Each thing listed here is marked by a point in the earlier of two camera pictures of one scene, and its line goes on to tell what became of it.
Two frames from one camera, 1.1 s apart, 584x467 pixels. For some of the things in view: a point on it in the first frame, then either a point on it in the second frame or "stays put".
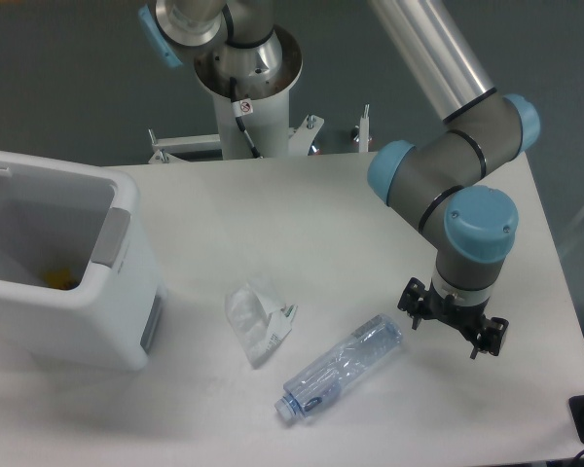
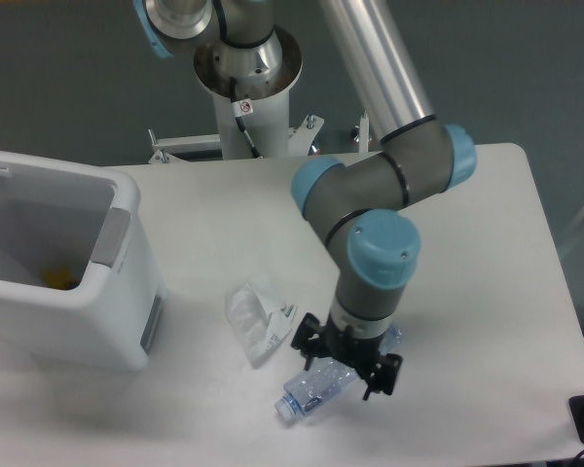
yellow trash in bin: [61, 278] stays put
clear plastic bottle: [374, 341] stays put
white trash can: [66, 275] stays put
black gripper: [467, 319] → [358, 354]
